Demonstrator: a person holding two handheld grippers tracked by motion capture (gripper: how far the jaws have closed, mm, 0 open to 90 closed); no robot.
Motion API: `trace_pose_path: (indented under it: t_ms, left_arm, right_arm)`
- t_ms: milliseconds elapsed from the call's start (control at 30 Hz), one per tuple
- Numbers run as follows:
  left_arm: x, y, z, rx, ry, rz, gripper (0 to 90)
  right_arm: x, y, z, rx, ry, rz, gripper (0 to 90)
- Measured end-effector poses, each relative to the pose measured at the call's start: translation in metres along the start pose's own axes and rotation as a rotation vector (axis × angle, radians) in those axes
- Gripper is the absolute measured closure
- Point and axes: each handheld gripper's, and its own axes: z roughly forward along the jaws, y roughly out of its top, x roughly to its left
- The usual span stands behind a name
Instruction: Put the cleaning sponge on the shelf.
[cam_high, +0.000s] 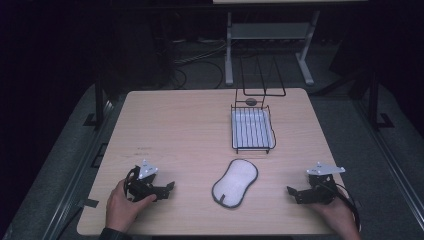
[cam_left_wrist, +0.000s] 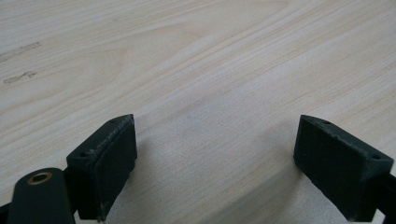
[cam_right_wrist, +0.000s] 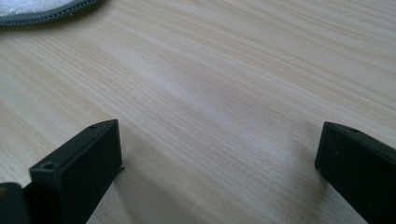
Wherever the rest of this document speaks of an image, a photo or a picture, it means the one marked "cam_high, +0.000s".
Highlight person's left hand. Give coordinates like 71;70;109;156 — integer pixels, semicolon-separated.
105;179;158;234

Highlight black tape strip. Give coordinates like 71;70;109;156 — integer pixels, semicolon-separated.
77;198;100;209

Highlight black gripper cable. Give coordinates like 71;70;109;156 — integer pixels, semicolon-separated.
324;181;362;233

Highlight white sponge with dark edge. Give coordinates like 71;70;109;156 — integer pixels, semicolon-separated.
211;158;260;210

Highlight cables on floor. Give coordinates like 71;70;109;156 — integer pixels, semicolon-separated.
168;38;228;90

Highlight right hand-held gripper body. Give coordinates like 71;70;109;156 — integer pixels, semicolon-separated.
295;161;347;205

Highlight white metal stand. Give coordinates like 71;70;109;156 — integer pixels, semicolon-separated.
224;9;322;87

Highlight black wire rack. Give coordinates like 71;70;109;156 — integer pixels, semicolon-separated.
230;54;287;155

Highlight white drip tray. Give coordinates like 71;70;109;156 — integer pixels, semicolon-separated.
231;108;273;150

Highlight black metal post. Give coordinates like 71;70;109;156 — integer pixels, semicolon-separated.
366;71;394;132
83;76;113;129

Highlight person's right hand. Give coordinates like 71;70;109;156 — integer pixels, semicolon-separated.
308;196;363;240

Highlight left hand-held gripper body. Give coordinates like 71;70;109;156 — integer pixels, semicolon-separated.
123;159;170;203

